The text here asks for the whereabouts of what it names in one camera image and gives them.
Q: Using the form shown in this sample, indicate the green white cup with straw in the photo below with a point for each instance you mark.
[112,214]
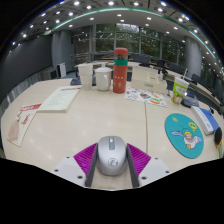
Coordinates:
[179,90]

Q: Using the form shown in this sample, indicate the long curved conference desk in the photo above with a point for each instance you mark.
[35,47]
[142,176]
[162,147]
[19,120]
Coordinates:
[172,75]

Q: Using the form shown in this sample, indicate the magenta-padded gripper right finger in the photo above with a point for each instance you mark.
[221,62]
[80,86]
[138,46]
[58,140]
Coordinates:
[140,159]

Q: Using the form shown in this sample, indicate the blue and white book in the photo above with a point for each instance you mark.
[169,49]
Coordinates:
[206,120]

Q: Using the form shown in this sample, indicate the red bottle with green band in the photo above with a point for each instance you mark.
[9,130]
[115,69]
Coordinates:
[120,71]

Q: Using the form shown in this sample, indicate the white lidded mug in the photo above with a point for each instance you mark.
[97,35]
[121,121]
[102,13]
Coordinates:
[103,79]

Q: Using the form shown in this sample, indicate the white cardboard box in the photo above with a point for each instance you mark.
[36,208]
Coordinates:
[148,80]

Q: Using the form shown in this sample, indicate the white green-edged booklet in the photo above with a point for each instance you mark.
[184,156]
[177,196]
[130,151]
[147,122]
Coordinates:
[60,98]

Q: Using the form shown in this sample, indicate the silver grey computer mouse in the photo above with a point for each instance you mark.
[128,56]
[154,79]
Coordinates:
[111,155]

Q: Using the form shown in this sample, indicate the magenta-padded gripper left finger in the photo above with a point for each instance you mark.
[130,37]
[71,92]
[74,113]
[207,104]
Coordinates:
[85,158]

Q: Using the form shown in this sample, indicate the round teal cartoon mouse pad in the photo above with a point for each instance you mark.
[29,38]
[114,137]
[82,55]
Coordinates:
[183,135]

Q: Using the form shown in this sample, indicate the dark office chairs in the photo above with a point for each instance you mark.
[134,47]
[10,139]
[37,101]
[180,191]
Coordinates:
[161,62]

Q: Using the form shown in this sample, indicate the round ceiling lights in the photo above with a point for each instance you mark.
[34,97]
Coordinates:
[110,3]

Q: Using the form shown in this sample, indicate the colourful sticker sheet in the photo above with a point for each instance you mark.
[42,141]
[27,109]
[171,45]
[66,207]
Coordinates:
[145,96]

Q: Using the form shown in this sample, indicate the red and white leaflet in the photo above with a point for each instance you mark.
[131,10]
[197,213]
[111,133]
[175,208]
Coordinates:
[21,123]

